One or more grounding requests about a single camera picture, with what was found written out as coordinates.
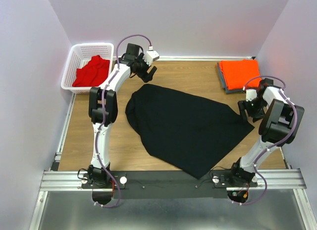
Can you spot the aluminium left side rail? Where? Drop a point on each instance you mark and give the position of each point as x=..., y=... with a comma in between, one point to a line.
x=59, y=150

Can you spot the aluminium rail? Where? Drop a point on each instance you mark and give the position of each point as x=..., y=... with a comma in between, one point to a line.
x=265, y=179
x=59, y=150

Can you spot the white plastic laundry basket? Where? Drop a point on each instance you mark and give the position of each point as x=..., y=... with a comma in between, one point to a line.
x=78, y=57

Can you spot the red crumpled shirt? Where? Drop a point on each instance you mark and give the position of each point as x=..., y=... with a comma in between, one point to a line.
x=93, y=74

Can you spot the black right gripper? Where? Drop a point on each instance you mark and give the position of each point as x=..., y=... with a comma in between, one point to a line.
x=243, y=105

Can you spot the aluminium front rail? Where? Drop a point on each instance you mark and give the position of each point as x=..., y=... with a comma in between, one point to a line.
x=265, y=179

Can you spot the black t shirt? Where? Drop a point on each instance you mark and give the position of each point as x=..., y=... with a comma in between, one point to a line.
x=189, y=132

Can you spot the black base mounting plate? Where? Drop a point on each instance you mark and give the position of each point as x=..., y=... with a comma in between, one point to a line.
x=135, y=192

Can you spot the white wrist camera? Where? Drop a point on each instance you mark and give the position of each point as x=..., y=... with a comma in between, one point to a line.
x=251, y=94
x=150, y=56

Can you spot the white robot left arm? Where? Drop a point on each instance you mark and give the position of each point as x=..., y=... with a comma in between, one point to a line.
x=103, y=108

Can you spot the folded orange shirt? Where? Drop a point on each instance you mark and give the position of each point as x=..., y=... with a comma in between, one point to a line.
x=237, y=73

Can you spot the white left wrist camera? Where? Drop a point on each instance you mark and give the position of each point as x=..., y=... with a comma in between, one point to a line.
x=150, y=56

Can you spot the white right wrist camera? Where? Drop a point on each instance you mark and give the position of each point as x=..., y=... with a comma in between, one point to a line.
x=251, y=94

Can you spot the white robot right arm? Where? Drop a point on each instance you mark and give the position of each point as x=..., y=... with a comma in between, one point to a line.
x=280, y=120

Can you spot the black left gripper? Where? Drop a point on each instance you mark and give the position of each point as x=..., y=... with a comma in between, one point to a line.
x=145, y=76

